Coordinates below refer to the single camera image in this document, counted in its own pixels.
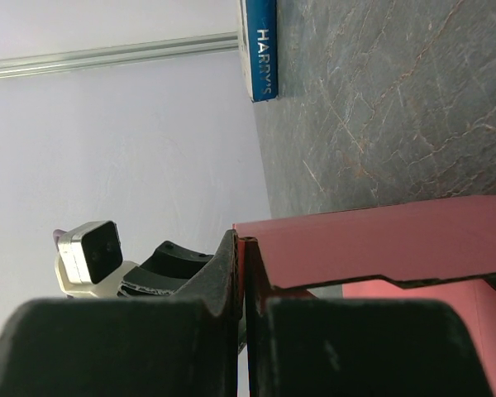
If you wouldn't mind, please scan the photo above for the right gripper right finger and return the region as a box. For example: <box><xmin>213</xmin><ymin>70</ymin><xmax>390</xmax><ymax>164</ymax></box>
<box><xmin>244</xmin><ymin>240</ymin><xmax>493</xmax><ymax>396</ymax></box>

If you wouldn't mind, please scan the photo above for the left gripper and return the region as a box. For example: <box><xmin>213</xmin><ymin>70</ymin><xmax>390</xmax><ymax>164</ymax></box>
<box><xmin>117</xmin><ymin>240</ymin><xmax>249</xmax><ymax>355</ymax></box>

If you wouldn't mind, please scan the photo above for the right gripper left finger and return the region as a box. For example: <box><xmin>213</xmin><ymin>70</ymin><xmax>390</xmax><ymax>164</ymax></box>
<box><xmin>0</xmin><ymin>230</ymin><xmax>242</xmax><ymax>396</ymax></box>

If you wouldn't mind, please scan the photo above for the pink paper box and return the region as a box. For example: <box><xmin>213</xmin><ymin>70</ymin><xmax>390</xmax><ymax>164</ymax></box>
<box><xmin>235</xmin><ymin>195</ymin><xmax>496</xmax><ymax>394</ymax></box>

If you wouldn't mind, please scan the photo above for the blue razor box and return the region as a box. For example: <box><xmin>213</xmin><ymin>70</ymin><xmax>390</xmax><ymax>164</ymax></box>
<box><xmin>236</xmin><ymin>0</ymin><xmax>279</xmax><ymax>103</ymax></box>

